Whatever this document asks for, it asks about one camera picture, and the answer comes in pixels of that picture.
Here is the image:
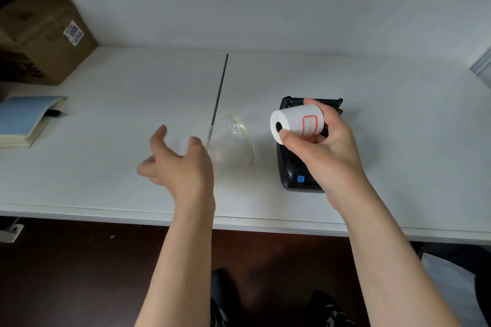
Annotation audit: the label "person's left hand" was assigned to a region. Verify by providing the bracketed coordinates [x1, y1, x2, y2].
[137, 125, 215, 218]

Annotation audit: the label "clear zip plastic bag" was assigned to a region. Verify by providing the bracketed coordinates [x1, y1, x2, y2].
[199, 114, 256, 174]

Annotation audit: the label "person's right hand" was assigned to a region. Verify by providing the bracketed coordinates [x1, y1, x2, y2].
[278, 98, 375, 213]

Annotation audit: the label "person's right forearm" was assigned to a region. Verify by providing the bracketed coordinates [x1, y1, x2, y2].
[337, 181, 461, 327]

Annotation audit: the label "white cabinet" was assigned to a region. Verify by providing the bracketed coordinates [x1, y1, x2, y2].
[470, 46, 491, 90]

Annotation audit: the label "white sticker label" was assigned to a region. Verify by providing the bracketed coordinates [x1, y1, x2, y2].
[63, 20, 85, 46]

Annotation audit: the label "black trash bin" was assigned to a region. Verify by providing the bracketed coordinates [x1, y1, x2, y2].
[412, 240, 491, 327]

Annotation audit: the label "person's left patterned shoe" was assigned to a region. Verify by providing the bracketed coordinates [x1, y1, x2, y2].
[210, 268, 238, 327]

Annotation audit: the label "person's right patterned shoe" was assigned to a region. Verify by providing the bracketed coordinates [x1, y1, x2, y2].
[305, 290, 358, 327]

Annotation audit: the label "white paper roll red labels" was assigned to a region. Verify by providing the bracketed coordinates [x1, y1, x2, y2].
[270, 103, 325, 146]

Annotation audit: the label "white metal bracket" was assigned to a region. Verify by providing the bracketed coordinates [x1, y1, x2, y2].
[0, 223, 25, 244]

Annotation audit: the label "black printer with blue buttons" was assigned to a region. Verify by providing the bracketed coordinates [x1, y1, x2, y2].
[277, 96, 344, 193]

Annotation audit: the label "brown cardboard box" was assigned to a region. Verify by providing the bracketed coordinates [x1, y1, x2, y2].
[0, 0, 99, 86]

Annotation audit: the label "person's patterned shoe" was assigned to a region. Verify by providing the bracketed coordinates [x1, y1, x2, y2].
[305, 290, 358, 327]
[210, 268, 238, 327]

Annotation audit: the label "person's left forearm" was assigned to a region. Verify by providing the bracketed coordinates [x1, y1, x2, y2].
[134, 206, 216, 327]

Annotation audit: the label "blue notebook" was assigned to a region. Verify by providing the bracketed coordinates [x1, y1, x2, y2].
[0, 96, 66, 149]

